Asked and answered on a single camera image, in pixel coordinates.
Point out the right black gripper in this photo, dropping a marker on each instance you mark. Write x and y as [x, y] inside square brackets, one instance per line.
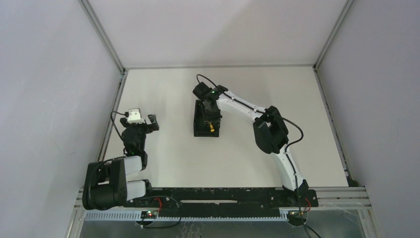
[209, 117]

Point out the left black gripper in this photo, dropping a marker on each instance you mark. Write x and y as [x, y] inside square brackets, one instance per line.
[136, 124]

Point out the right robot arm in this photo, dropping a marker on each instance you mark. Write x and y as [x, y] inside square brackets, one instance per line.
[269, 127]

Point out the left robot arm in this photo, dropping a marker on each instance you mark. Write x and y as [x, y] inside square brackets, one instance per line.
[106, 184]

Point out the black plastic bin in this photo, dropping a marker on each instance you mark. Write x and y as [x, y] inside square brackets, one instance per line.
[200, 129]

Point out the left circuit board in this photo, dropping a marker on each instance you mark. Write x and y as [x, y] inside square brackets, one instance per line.
[149, 214]

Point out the circuit board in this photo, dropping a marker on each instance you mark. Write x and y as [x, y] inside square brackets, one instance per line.
[149, 214]
[295, 214]

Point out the right circuit board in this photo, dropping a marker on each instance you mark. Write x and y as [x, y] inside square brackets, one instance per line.
[295, 214]

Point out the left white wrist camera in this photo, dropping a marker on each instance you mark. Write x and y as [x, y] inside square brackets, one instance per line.
[134, 116]

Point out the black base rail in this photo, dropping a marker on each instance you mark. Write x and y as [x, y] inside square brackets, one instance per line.
[253, 202]

